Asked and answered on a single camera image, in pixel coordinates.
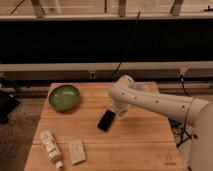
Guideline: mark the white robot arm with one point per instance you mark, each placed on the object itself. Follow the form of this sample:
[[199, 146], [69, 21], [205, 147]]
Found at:
[[196, 112]]

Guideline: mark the black smartphone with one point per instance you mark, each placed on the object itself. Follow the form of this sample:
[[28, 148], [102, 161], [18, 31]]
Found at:
[[106, 120]]

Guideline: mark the clear plastic cup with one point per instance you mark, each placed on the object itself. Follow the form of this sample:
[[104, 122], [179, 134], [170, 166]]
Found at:
[[141, 87]]

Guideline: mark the green ceramic bowl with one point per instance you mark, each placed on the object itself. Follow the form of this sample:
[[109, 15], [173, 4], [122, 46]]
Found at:
[[64, 97]]

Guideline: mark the white tube bottle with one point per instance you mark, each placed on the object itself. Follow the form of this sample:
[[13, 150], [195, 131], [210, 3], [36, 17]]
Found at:
[[52, 149]]

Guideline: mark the black object at left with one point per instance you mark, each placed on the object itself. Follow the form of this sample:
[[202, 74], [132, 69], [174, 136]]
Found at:
[[7, 104]]

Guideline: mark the wall power outlet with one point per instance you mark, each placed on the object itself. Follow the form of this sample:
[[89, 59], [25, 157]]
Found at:
[[92, 74]]

